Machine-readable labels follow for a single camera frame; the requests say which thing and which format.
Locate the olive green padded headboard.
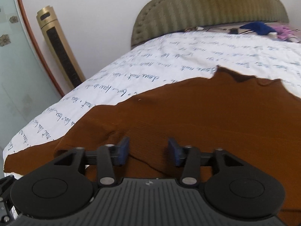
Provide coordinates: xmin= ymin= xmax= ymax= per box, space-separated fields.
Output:
xmin=131 ymin=0 xmax=289 ymax=47

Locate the purple cloth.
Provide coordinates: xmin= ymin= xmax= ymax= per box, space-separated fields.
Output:
xmin=267 ymin=23 xmax=300 ymax=43

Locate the frosted glass door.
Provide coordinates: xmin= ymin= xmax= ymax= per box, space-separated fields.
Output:
xmin=0 ymin=0 xmax=60 ymax=150

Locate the gold tower fan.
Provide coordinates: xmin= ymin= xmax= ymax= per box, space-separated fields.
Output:
xmin=36 ymin=6 xmax=86 ymax=89

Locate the dark blue cloth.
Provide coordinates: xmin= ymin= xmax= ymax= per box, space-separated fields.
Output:
xmin=240 ymin=21 xmax=277 ymax=36

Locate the brown knit sweater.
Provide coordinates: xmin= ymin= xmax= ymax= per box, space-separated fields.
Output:
xmin=4 ymin=67 xmax=300 ymax=225

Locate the white quilt with blue script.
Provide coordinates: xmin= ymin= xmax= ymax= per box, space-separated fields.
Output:
xmin=2 ymin=29 xmax=301 ymax=184

